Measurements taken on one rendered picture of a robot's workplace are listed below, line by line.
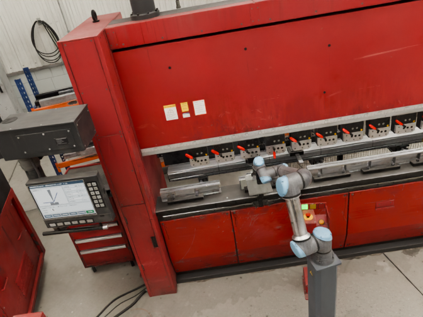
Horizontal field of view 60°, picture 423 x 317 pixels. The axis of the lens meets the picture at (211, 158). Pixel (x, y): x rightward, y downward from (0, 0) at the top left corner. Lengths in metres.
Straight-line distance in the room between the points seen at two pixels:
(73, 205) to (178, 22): 1.33
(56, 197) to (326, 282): 1.82
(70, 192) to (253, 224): 1.52
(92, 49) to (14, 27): 4.52
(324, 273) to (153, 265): 1.44
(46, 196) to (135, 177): 0.62
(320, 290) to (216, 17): 1.92
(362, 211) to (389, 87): 1.04
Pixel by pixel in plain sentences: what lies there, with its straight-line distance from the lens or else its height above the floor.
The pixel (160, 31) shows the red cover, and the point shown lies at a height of 2.22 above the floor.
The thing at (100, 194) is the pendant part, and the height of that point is 1.46.
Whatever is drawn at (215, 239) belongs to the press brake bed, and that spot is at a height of 0.48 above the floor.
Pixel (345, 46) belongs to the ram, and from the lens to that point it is 2.71.
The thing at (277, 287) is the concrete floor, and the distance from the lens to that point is 3.43.
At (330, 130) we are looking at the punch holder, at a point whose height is 1.30.
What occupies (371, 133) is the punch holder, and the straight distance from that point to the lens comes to 3.05.
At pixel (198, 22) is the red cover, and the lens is 2.45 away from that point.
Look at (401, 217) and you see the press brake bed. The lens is 3.55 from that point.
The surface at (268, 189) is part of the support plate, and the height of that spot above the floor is 1.00.
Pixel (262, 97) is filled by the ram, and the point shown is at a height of 1.66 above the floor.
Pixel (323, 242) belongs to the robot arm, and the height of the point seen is 0.97.
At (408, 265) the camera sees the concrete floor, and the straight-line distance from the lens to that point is 3.73.
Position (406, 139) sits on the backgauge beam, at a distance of 3.60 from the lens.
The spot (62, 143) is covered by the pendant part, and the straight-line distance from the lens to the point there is 2.22.
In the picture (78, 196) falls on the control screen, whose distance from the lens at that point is 2.38.
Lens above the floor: 2.67
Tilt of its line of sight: 31 degrees down
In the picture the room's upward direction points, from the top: 10 degrees counter-clockwise
